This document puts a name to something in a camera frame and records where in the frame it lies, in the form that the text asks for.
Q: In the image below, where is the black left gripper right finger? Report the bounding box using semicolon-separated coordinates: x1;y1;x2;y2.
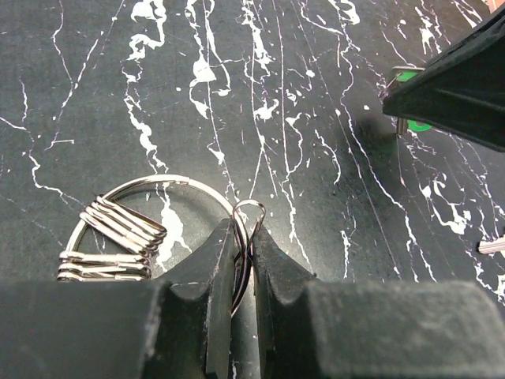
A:
253;229;504;378

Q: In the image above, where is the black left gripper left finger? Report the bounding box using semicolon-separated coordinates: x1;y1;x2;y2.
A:
1;220;235;378

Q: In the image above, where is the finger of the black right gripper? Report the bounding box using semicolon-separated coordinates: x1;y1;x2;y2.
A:
383;6;504;152

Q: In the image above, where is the key with green tag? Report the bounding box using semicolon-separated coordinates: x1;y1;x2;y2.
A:
380;66;432;136

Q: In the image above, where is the large metal keyring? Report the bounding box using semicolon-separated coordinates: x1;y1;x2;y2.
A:
56;174;266;314

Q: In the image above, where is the key with yellow tag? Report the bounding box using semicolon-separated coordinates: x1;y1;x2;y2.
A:
477;236;505;254

